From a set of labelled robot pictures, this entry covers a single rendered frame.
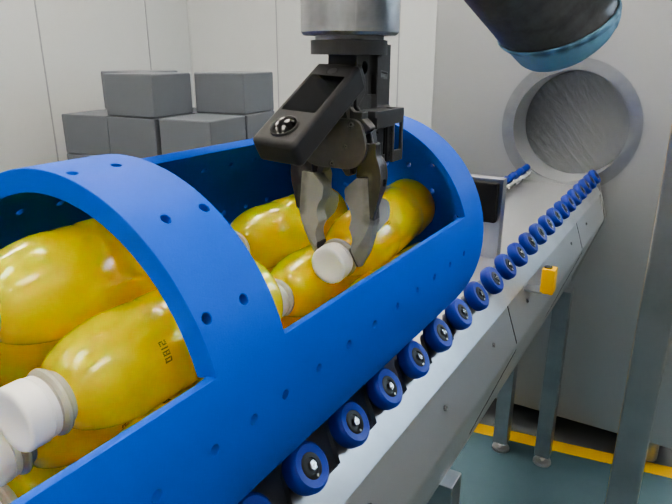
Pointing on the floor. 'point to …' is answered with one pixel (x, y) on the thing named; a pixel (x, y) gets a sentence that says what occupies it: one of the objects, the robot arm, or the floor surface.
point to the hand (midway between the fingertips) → (336, 251)
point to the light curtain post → (646, 355)
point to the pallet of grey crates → (170, 112)
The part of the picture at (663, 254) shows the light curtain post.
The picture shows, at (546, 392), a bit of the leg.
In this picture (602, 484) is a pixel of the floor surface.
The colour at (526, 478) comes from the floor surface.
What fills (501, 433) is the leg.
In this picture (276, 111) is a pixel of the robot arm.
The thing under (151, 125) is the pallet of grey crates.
